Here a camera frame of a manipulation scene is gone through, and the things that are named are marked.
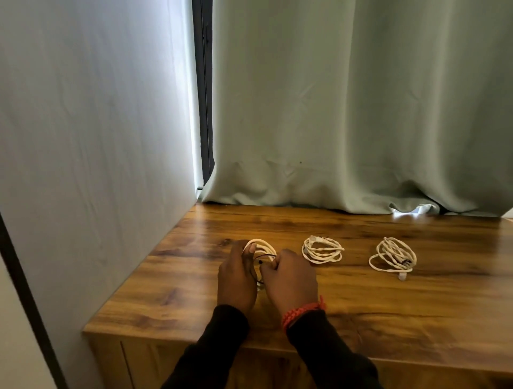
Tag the person's right hand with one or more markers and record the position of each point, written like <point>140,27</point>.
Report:
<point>290,280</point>

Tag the person's left hand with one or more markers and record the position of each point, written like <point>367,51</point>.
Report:
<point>236,280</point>

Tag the person's right forearm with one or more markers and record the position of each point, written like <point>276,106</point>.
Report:
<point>332,356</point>

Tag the person's left forearm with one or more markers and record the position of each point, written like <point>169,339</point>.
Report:
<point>208,352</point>

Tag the wooden cabinet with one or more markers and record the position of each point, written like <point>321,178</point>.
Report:
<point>421,320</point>

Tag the white side panel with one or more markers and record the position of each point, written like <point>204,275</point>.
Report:
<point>100,160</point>

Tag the grey-green curtain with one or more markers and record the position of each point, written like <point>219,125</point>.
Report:
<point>360,100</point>

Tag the black window frame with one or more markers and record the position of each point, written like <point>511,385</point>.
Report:
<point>203,100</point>

